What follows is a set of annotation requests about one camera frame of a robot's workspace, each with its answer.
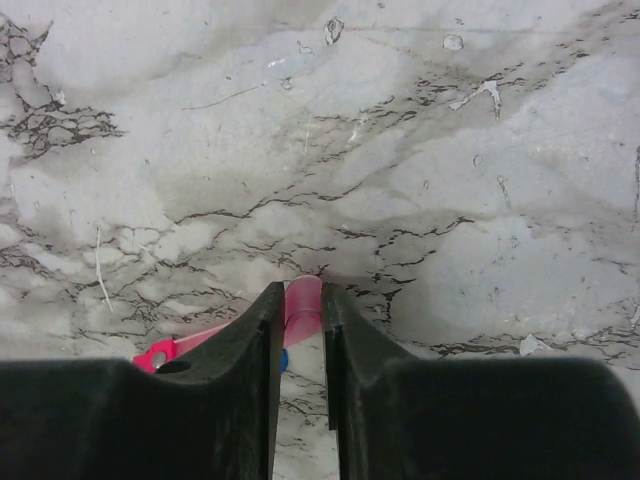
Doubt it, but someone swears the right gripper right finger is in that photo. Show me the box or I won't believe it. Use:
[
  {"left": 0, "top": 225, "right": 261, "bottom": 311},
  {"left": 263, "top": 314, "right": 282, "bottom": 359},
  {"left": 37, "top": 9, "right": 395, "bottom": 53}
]
[{"left": 321, "top": 283, "right": 639, "bottom": 479}]

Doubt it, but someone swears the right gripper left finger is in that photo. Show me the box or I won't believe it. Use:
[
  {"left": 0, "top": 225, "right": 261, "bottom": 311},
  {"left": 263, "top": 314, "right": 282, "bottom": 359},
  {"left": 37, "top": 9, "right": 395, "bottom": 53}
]
[{"left": 1, "top": 282, "right": 284, "bottom": 479}]

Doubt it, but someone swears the pink strap keyring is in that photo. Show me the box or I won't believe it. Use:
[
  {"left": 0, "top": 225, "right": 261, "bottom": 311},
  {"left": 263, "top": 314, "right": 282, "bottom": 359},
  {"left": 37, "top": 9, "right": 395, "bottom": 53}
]
[{"left": 133, "top": 275, "right": 322, "bottom": 373}]

